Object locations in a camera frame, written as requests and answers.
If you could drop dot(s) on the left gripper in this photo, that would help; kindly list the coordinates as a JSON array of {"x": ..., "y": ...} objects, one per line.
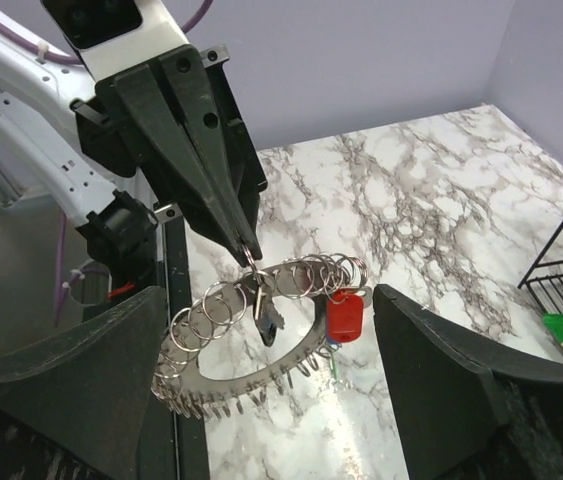
[{"x": 175, "y": 119}]

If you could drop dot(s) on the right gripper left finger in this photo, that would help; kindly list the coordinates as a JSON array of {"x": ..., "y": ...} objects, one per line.
[{"x": 72, "y": 405}]

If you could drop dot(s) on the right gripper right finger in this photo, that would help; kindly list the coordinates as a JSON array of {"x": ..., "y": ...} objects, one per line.
[{"x": 467, "y": 407}]

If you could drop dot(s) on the black key tag with key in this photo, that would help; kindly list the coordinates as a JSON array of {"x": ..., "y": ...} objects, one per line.
[{"x": 266, "y": 316}]

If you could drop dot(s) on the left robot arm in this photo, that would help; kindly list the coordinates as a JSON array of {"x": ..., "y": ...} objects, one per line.
[{"x": 117, "y": 216}]

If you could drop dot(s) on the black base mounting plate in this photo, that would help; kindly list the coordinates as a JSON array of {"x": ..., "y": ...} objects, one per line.
[{"x": 172, "y": 444}]

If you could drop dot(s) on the green key tag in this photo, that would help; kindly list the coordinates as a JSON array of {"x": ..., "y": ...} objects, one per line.
[{"x": 334, "y": 366}]

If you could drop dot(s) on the blue key tag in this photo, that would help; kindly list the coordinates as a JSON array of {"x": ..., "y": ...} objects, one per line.
[{"x": 331, "y": 346}]

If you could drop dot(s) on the red key tag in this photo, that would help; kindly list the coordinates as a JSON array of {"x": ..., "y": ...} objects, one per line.
[{"x": 344, "y": 317}]

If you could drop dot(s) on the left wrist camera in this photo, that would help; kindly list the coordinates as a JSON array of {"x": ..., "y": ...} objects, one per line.
[{"x": 113, "y": 35}]

